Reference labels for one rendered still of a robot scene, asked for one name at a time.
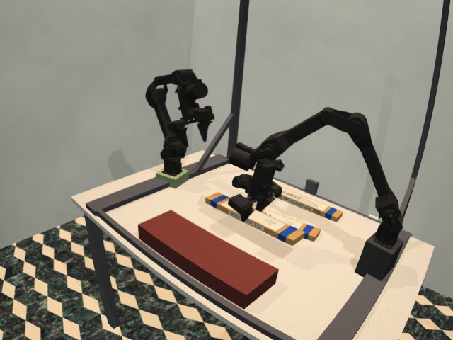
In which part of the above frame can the tan cardboard pack with blue bands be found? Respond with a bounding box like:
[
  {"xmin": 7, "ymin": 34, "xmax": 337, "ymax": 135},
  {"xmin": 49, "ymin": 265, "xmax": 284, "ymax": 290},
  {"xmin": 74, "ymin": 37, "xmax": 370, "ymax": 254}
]
[{"xmin": 277, "ymin": 187, "xmax": 343, "ymax": 222}]

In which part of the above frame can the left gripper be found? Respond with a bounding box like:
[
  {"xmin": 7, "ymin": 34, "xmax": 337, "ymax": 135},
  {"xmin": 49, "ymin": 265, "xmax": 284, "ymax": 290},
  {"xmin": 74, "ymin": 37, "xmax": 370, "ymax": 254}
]
[{"xmin": 228, "ymin": 175, "xmax": 282, "ymax": 222}]

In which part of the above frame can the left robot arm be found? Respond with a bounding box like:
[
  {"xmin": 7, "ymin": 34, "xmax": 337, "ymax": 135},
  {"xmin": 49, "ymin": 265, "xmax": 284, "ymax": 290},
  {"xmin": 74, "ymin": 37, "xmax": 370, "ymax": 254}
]
[{"xmin": 229, "ymin": 107, "xmax": 403, "ymax": 249}]

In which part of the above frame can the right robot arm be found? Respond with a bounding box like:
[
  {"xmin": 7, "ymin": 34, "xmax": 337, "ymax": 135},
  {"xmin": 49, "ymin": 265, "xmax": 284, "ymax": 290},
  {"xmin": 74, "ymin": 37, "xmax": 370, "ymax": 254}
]
[{"xmin": 145, "ymin": 69, "xmax": 212, "ymax": 176}]

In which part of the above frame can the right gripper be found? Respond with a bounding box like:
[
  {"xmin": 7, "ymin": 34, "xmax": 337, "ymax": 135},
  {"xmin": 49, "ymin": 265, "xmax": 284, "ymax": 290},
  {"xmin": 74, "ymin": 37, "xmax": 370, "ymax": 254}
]
[{"xmin": 167, "ymin": 101, "xmax": 214, "ymax": 147}]

